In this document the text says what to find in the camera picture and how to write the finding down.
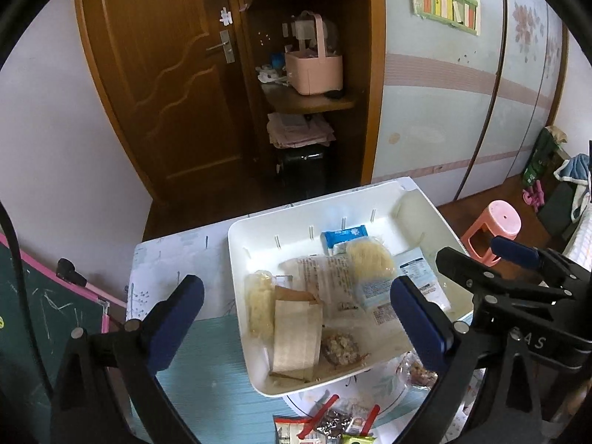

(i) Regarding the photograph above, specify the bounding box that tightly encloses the teal striped table mat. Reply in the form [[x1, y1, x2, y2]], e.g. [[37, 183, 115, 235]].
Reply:
[[155, 312, 435, 444]]

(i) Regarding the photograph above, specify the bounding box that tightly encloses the green chalkboard pink frame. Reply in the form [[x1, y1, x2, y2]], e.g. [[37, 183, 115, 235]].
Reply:
[[0, 231, 114, 426]]

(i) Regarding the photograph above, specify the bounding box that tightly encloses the black easel knob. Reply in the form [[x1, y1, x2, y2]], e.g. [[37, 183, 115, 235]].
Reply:
[[56, 258, 88, 287]]

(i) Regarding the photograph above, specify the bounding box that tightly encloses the stack of folded cloths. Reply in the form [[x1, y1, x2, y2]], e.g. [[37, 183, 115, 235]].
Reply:
[[266, 112, 336, 149]]

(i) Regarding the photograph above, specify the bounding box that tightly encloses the black suitcase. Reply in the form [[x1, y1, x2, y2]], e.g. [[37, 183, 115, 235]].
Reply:
[[276, 144, 331, 201]]

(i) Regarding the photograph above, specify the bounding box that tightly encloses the pink toy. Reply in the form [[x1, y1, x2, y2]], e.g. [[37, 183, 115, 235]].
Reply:
[[522, 182, 547, 207]]

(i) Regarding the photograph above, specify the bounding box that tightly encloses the wooden door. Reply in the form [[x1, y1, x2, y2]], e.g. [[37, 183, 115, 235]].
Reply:
[[74, 0, 260, 204]]

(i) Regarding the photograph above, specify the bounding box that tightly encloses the clear red-edged dark snack packet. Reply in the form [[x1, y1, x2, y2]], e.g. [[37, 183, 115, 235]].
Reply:
[[296, 395, 381, 440]]

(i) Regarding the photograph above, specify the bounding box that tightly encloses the small blue packet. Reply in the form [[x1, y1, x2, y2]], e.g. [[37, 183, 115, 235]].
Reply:
[[321, 225, 369, 251]]

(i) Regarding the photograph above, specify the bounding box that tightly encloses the metal door handle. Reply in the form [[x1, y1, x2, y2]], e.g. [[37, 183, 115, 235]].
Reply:
[[206, 30, 236, 64]]

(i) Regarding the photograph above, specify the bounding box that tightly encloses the plaid blanket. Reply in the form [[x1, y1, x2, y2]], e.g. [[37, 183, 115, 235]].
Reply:
[[562, 213, 592, 271]]

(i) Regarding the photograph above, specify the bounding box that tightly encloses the clear printed long packet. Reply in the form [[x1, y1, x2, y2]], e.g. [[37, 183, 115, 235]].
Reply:
[[279, 253, 366, 317]]

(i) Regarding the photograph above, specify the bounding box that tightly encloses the brown cracker packet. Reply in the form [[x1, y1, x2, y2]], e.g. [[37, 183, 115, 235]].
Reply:
[[268, 285, 324, 380]]

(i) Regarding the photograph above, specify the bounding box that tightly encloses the green bag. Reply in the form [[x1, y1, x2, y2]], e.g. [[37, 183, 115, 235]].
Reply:
[[522, 126, 567, 186]]

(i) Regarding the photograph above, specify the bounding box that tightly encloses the blue white cloth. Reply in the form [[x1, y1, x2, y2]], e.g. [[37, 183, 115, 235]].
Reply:
[[554, 152, 592, 223]]

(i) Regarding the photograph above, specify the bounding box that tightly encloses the floral wardrobe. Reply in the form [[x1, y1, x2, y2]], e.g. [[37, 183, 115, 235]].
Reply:
[[372, 0, 572, 199]]

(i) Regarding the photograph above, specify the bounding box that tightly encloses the pink plastic stool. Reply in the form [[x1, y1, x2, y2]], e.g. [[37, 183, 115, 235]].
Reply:
[[460, 200, 522, 266]]

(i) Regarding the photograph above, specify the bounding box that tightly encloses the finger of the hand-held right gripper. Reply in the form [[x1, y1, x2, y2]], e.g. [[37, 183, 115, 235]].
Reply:
[[435, 246, 572, 307], [490, 235, 589, 284]]

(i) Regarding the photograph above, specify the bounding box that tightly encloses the green yellow small packet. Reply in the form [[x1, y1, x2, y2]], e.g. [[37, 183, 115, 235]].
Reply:
[[342, 418, 375, 444]]

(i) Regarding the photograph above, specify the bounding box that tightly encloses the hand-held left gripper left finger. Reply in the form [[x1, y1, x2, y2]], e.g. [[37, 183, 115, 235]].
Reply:
[[50, 274, 205, 444]]

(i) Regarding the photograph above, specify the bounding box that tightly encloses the white plastic bin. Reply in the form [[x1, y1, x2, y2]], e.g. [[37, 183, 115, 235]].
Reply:
[[226, 180, 475, 397]]

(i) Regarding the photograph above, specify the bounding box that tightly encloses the red white small packet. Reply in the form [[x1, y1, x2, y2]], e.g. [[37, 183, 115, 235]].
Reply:
[[273, 415, 315, 444]]

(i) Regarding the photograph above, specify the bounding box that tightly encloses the wooden shelf unit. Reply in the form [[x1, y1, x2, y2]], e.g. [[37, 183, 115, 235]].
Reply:
[[231, 0, 387, 186]]

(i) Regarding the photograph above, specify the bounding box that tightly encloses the yellow puffed snack packet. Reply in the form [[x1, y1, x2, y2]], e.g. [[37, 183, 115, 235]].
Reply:
[[346, 237, 397, 283], [244, 269, 277, 339]]

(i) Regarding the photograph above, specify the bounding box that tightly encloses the white small toy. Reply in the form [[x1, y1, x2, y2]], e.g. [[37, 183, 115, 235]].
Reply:
[[256, 65, 292, 88]]

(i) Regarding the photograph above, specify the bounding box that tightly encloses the large blue white packet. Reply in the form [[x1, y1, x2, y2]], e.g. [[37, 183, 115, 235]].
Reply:
[[356, 247, 451, 313]]

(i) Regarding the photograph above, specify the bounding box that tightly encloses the pink basket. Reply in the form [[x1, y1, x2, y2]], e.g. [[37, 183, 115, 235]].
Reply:
[[283, 11, 344, 97]]

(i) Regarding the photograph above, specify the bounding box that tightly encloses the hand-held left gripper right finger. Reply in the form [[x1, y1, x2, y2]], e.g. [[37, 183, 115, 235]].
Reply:
[[390, 276, 542, 444]]

